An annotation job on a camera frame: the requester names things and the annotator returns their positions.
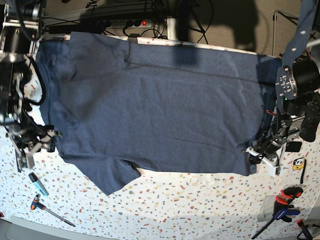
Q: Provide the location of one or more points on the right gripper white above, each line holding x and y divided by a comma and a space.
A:
26, 143

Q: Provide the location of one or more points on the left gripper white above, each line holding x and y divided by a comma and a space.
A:
265, 151

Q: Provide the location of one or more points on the blue grey T-shirt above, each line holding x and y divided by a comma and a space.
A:
122, 106

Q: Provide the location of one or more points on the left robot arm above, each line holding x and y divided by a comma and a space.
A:
297, 90

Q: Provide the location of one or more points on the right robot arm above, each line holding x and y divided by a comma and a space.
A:
21, 30

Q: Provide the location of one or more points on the light blue highlighter pen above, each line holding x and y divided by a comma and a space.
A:
38, 184

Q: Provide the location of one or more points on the small black rectangular case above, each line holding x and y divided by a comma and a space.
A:
293, 147

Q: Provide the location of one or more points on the black game controller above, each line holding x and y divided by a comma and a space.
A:
311, 119

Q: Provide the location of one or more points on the blue bar clamp right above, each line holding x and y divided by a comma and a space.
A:
283, 208

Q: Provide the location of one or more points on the red black clamp corner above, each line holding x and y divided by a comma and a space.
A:
304, 234

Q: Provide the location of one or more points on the terrazzo pattern table cloth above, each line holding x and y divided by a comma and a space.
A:
157, 205

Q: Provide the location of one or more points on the orange blue T-handle screwdriver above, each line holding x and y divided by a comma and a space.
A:
36, 204

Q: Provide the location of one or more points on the white metal rack frame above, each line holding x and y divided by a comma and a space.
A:
284, 28

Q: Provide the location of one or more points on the white table leg post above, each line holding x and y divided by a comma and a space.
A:
171, 23

